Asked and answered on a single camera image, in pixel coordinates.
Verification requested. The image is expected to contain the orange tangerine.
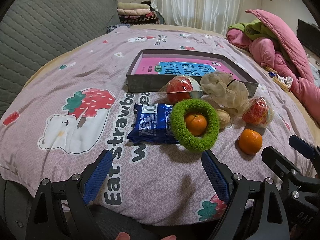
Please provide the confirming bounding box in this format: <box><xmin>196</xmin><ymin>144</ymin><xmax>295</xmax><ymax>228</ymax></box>
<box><xmin>238</xmin><ymin>129</ymin><xmax>263</xmax><ymax>155</ymax></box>
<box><xmin>184</xmin><ymin>112</ymin><xmax>207</xmax><ymax>137</ymax></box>

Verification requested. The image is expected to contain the green fuzzy scrunchie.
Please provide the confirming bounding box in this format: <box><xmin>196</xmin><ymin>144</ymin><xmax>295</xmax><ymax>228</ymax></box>
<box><xmin>170</xmin><ymin>99</ymin><xmax>220</xmax><ymax>153</ymax></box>

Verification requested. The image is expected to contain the red toy egg packet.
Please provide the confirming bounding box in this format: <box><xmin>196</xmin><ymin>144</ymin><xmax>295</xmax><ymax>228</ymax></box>
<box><xmin>242</xmin><ymin>97</ymin><xmax>274</xmax><ymax>127</ymax></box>
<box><xmin>158</xmin><ymin>75</ymin><xmax>204</xmax><ymax>105</ymax></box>

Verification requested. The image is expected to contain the beige walnut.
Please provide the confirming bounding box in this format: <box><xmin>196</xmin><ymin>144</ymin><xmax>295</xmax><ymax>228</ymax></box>
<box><xmin>216</xmin><ymin>109</ymin><xmax>232</xmax><ymax>129</ymax></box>

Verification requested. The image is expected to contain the beige sheer scrunchie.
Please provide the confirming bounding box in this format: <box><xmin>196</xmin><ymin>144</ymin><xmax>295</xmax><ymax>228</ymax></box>
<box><xmin>200</xmin><ymin>72</ymin><xmax>249</xmax><ymax>116</ymax></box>

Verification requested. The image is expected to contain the blue biscuit packet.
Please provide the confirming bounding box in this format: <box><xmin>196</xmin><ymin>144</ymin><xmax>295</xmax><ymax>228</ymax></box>
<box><xmin>127</xmin><ymin>103</ymin><xmax>178</xmax><ymax>144</ymax></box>

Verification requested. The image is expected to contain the person's hand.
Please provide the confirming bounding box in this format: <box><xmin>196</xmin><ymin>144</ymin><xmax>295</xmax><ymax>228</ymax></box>
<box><xmin>115</xmin><ymin>232</ymin><xmax>177</xmax><ymax>240</ymax></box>

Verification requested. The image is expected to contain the snack wrappers pile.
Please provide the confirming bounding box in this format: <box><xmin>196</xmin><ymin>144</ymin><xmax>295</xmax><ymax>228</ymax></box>
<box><xmin>264</xmin><ymin>66</ymin><xmax>293</xmax><ymax>92</ymax></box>

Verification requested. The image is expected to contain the pink quilted duvet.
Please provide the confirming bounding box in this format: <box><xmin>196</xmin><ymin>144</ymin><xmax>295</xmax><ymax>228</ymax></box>
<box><xmin>226</xmin><ymin>9</ymin><xmax>319</xmax><ymax>122</ymax></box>

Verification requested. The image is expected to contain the pink strawberry print bedsheet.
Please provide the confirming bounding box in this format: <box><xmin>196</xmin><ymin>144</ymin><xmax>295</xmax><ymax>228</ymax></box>
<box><xmin>1</xmin><ymin>28</ymin><xmax>316</xmax><ymax>225</ymax></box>

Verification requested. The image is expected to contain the pink and blue workbook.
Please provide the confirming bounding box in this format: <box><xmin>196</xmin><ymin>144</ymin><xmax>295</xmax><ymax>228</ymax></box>
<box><xmin>131</xmin><ymin>57</ymin><xmax>241</xmax><ymax>80</ymax></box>

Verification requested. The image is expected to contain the black television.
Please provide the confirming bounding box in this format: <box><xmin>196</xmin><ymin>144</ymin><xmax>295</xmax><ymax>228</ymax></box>
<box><xmin>297</xmin><ymin>19</ymin><xmax>320</xmax><ymax>57</ymax></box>

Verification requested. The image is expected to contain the green blanket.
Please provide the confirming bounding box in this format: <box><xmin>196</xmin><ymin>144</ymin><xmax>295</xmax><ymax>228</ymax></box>
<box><xmin>228</xmin><ymin>19</ymin><xmax>278</xmax><ymax>40</ymax></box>

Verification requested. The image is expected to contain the white sheer curtain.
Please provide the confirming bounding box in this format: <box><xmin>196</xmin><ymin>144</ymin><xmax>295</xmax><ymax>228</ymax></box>
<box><xmin>151</xmin><ymin>0</ymin><xmax>245</xmax><ymax>35</ymax></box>

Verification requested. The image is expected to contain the grey quilted headboard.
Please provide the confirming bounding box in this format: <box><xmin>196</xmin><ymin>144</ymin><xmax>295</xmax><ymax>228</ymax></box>
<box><xmin>1</xmin><ymin>0</ymin><xmax>120</xmax><ymax>114</ymax></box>

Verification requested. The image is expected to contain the stack of folded blankets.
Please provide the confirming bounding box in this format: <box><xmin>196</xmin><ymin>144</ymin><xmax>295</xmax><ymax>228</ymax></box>
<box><xmin>117</xmin><ymin>2</ymin><xmax>161</xmax><ymax>25</ymax></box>

